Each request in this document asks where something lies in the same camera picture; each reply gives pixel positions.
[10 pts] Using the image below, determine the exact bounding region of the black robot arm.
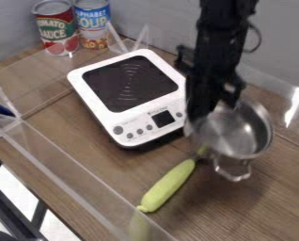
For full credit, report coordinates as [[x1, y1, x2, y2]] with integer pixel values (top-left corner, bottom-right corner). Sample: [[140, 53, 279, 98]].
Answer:
[[185, 0, 259, 122]]

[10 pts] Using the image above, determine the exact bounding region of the blue alphabet soup can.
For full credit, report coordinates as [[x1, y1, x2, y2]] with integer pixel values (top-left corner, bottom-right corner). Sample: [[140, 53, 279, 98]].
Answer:
[[73, 0, 111, 50]]

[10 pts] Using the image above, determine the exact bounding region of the green handled ice cream scoop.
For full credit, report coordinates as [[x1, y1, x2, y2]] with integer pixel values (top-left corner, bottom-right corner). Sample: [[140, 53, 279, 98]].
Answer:
[[137, 145, 207, 213]]

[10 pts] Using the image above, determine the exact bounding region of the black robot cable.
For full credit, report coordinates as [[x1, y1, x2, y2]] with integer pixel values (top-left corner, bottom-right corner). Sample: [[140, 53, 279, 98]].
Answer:
[[242, 20, 263, 54]]

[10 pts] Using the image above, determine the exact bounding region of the red tomato sauce can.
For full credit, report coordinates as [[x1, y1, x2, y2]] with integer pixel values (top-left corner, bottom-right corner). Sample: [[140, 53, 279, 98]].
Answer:
[[32, 0, 79, 56]]

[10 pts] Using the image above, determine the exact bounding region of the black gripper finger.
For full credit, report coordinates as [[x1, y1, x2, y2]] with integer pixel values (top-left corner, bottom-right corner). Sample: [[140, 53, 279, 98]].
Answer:
[[217, 82, 244, 108], [185, 78, 220, 122]]

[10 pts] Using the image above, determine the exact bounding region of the silver metal pot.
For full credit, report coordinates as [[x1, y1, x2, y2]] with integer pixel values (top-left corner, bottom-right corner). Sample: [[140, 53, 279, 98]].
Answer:
[[183, 99, 274, 183]]

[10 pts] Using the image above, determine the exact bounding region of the clear acrylic barrier panel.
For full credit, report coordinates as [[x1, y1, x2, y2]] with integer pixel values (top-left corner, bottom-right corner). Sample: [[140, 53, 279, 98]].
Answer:
[[0, 90, 177, 241]]

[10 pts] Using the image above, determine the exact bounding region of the white and black stove top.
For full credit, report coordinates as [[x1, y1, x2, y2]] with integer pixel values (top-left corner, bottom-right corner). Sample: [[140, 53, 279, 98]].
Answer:
[[67, 49, 185, 148]]

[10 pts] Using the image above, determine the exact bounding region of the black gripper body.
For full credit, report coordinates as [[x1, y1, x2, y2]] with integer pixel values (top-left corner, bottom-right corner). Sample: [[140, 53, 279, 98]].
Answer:
[[184, 27, 247, 104]]

